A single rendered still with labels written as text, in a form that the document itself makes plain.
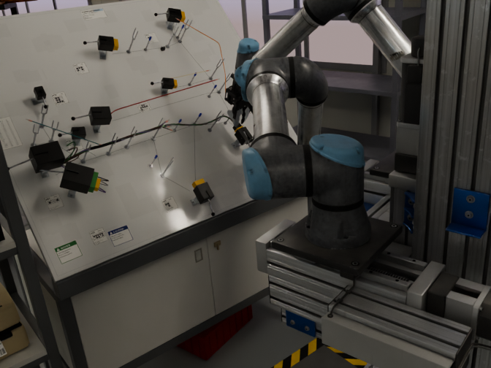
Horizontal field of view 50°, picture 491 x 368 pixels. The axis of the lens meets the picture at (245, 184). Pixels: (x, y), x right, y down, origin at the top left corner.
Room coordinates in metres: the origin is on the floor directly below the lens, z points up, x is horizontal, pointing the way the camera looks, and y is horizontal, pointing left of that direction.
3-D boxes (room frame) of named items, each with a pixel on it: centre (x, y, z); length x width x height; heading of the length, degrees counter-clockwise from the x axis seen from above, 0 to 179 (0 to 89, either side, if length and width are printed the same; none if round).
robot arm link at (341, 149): (1.07, -0.20, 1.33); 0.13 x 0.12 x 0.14; 88
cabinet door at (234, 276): (1.96, -0.05, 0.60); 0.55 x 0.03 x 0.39; 126
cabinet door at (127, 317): (1.63, 0.39, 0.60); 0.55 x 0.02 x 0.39; 126
